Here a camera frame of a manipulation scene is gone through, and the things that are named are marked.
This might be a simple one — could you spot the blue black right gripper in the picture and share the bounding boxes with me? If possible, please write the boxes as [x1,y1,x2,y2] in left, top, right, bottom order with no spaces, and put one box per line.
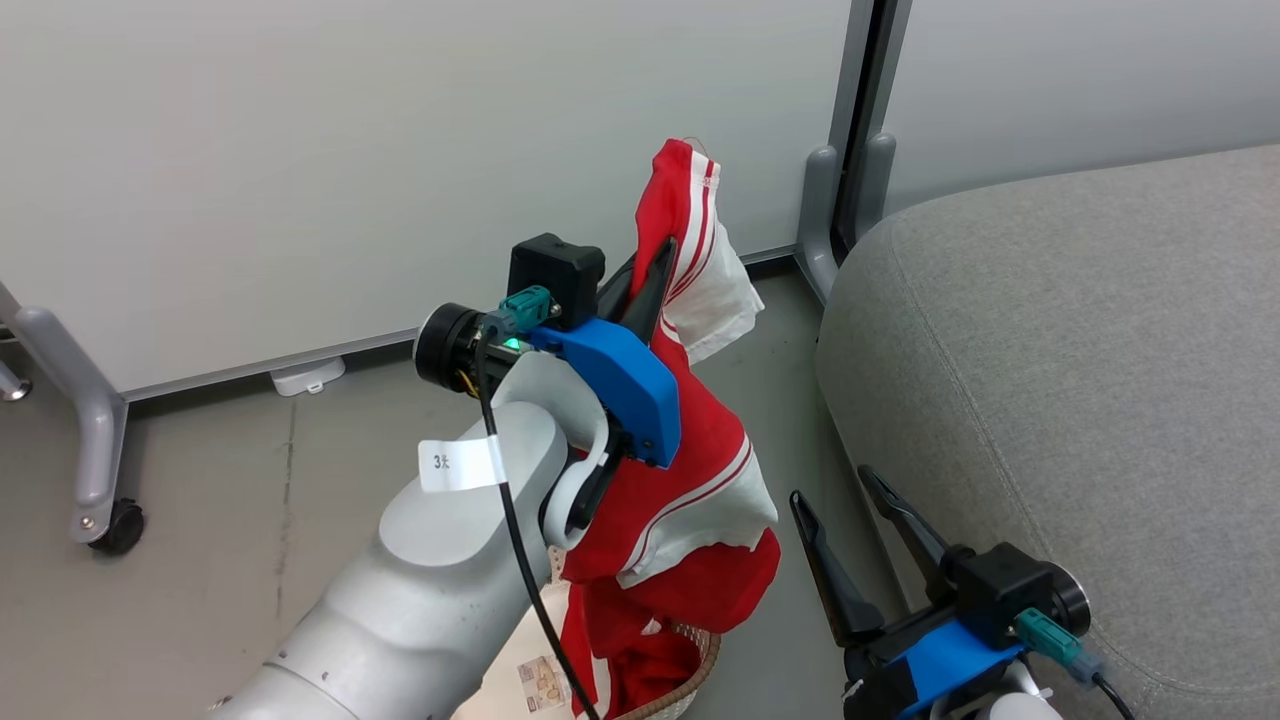
[790,465,1026,720]

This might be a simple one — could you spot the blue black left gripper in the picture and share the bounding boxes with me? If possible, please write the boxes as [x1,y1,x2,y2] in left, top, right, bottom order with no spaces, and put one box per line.
[525,237,681,533]

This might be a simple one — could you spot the red white striped clothing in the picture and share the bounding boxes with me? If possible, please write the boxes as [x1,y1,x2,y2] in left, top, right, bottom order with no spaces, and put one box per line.
[555,138,783,720]

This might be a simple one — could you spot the cream laundry basket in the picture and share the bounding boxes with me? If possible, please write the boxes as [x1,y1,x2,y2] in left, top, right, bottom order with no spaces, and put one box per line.
[450,575,723,720]

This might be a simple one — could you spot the printed basket sticker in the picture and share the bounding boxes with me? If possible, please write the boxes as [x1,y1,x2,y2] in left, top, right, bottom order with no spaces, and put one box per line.
[518,655,569,713]

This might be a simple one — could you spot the white paper label tag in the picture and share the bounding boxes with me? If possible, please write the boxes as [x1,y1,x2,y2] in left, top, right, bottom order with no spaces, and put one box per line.
[418,435,508,494]

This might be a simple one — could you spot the grey fabric sofa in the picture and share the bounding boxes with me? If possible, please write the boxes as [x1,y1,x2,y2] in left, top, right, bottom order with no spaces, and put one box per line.
[815,145,1280,720]

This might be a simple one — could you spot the white partition panel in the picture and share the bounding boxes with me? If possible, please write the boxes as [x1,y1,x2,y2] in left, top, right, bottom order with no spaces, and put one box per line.
[885,0,1280,216]
[0,0,856,401]

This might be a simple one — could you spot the small white plastic box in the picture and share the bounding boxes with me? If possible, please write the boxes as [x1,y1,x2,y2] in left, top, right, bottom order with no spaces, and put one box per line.
[270,357,347,397]

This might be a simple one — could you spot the teal left cable connector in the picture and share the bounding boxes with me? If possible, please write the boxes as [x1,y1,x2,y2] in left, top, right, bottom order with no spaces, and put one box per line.
[480,285,556,336]

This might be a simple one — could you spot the teal cable connector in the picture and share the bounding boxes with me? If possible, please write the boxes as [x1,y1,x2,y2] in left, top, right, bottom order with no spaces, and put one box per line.
[480,285,556,336]
[1015,608,1101,686]

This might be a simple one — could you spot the teal right cable connector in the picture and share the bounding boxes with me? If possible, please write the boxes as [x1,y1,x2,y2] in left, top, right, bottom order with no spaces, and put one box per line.
[1015,608,1101,686]

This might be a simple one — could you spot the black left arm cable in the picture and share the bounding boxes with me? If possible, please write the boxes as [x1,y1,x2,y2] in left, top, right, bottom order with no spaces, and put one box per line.
[472,315,603,720]

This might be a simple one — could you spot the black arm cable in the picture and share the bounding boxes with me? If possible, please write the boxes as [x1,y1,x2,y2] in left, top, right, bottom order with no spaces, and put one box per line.
[472,315,603,720]
[1090,672,1136,720]

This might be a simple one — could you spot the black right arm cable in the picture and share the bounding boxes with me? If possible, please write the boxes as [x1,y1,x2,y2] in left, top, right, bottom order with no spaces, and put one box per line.
[1090,672,1136,720]

